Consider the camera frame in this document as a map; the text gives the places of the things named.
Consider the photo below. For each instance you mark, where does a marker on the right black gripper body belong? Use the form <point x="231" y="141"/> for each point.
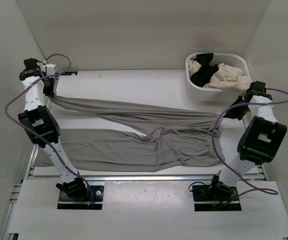
<point x="238" y="112"/>

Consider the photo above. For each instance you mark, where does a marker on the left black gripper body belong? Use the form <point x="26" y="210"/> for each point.
<point x="48" y="86"/>

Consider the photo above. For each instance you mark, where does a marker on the grey trousers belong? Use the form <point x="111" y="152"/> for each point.
<point x="161" y="137"/>

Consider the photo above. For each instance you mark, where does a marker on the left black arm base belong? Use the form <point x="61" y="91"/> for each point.
<point x="78" y="197"/>

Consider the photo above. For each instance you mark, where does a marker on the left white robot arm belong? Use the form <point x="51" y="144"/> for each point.
<point x="37" y="117"/>

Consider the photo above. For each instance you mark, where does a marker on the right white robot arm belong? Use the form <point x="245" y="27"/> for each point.
<point x="260" y="141"/>

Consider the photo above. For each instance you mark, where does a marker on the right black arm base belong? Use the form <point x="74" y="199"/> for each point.
<point x="209" y="198"/>

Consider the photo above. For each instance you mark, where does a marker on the beige trousers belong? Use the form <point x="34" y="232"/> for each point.
<point x="227" y="78"/>

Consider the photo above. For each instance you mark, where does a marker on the black trousers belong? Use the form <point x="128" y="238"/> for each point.
<point x="202" y="76"/>

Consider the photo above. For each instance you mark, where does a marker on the blue label sticker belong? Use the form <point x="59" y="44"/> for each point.
<point x="70" y="73"/>

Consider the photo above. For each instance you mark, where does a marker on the white laundry basket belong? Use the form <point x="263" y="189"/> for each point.
<point x="198" y="94"/>

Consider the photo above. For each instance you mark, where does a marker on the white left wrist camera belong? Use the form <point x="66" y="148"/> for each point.
<point x="49" y="69"/>

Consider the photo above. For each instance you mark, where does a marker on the left aluminium rail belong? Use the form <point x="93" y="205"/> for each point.
<point x="34" y="151"/>

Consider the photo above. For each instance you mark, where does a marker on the front aluminium rail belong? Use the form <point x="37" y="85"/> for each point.
<point x="138" y="178"/>

